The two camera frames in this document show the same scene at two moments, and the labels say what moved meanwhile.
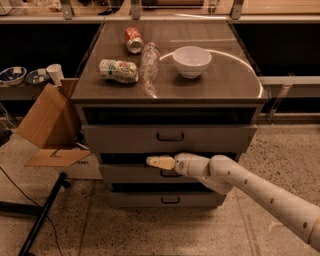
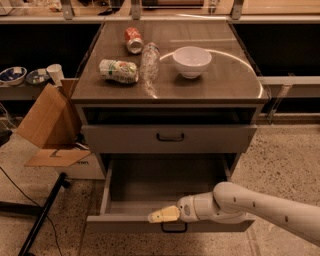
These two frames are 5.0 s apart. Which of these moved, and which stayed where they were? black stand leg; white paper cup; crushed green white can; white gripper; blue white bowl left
Moved: white gripper
Stayed: crushed green white can; black stand leg; white paper cup; blue white bowl left
